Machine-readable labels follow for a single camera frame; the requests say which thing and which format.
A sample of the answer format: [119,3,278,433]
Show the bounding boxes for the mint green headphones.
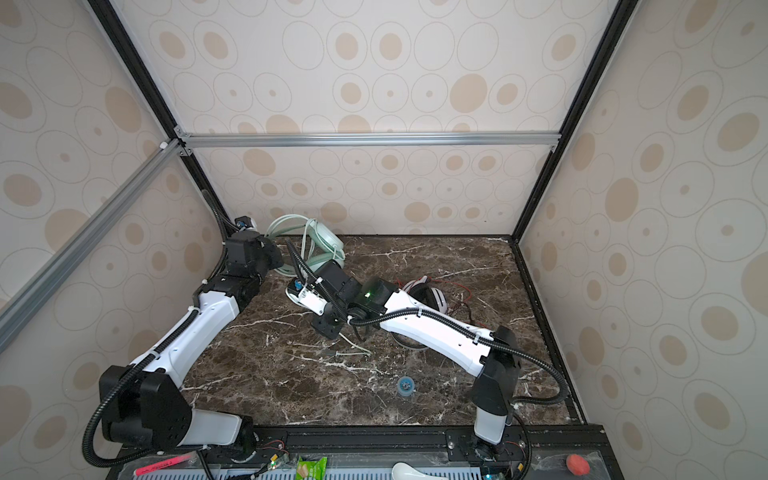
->
[266,214,346,272]

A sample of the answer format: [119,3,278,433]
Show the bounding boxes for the black vertical frame post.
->
[511,0,640,244]
[86,0,236,234]

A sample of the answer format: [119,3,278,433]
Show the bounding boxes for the red headphone cable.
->
[413,277,487,328]

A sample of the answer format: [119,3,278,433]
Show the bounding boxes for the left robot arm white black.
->
[81,209,283,468]

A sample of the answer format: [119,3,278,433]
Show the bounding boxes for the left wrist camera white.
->
[234,215,257,232]

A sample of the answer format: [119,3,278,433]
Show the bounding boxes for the white spoon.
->
[391,462,442,480]

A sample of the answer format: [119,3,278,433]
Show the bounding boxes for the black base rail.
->
[107,424,623,479]

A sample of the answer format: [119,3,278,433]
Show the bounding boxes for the black vertical frame post right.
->
[511,0,640,244]

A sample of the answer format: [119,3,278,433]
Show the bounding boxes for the pink marker pen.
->
[134,452,195,477]

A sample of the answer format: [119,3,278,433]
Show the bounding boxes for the green snack packet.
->
[295,457,328,480]

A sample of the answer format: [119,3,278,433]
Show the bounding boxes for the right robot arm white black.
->
[286,241,568,445]

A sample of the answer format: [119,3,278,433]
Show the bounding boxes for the horizontal aluminium rail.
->
[180,131,561,148]

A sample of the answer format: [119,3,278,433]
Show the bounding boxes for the white black red headphones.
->
[402,275,448,314]

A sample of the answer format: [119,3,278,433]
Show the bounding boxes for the small blue tape roll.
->
[397,376,415,397]

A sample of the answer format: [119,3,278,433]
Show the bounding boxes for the red round button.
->
[566,454,591,477]

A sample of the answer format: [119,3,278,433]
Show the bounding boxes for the black vertical frame post left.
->
[86,0,236,234]

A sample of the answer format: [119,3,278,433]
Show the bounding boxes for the diagonal aluminium rail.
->
[1,139,181,350]

